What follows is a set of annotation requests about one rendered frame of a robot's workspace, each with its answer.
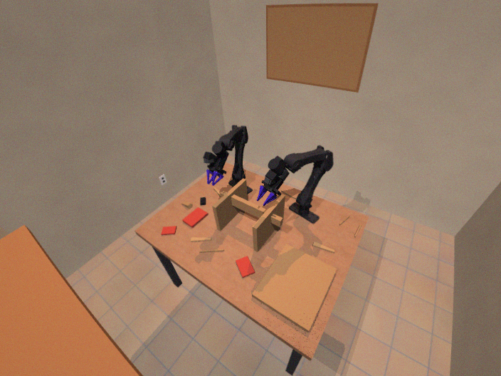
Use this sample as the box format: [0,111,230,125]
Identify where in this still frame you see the red flat block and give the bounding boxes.
[161,226,176,235]
[182,207,208,228]
[236,256,255,278]

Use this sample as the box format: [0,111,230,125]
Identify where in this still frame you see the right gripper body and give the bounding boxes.
[207,160,226,175]

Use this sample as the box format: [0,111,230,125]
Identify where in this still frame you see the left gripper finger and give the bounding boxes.
[263,192,277,206]
[257,186,267,201]

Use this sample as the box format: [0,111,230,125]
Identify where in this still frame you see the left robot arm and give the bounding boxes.
[264,145,333,224]

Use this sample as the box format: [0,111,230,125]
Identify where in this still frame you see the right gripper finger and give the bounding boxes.
[212,172,223,186]
[206,169,213,184]

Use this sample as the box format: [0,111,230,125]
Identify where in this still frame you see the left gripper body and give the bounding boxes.
[262,180,281,196]

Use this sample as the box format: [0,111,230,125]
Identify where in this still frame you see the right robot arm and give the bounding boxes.
[204,125,248,187]

